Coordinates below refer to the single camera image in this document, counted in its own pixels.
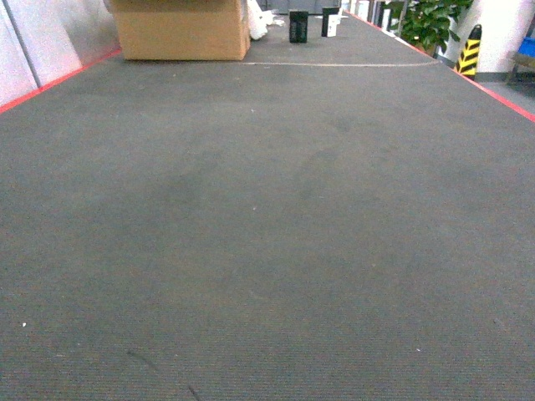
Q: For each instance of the blue shelf bin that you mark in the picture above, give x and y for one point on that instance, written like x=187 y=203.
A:
x=527 y=47

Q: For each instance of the black and white box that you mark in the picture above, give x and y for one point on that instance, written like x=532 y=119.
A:
x=330 y=21

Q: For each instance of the black ribbed box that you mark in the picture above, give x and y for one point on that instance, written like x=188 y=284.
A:
x=298 y=26

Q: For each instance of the yellow black traffic cone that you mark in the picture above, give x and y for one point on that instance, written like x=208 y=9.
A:
x=466 y=64

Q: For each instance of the large open cardboard box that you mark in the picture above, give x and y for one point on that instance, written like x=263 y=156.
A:
x=182 y=30

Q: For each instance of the white foam roll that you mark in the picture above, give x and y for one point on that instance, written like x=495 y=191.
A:
x=258 y=19

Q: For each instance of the potted green plant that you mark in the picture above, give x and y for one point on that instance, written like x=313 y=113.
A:
x=427 y=25

